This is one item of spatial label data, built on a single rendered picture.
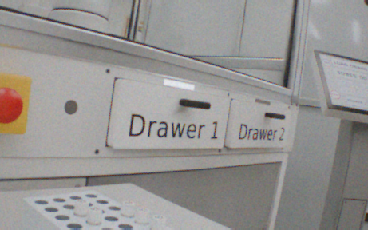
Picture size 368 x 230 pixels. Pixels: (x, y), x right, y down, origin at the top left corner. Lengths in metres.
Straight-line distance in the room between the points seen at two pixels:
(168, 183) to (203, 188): 0.12
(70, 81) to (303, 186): 1.89
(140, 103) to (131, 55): 0.08
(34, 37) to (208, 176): 0.49
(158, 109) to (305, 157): 1.70
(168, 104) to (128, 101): 0.09
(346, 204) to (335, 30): 1.21
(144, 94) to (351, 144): 1.00
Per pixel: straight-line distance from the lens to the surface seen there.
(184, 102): 0.55
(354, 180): 1.41
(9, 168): 0.48
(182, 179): 0.69
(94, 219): 0.27
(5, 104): 0.38
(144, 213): 0.28
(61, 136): 0.49
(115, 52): 0.52
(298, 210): 2.24
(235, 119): 0.74
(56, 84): 0.47
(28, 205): 0.31
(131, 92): 0.52
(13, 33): 0.45
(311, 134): 2.16
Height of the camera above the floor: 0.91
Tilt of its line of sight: 3 degrees down
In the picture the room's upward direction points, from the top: 8 degrees clockwise
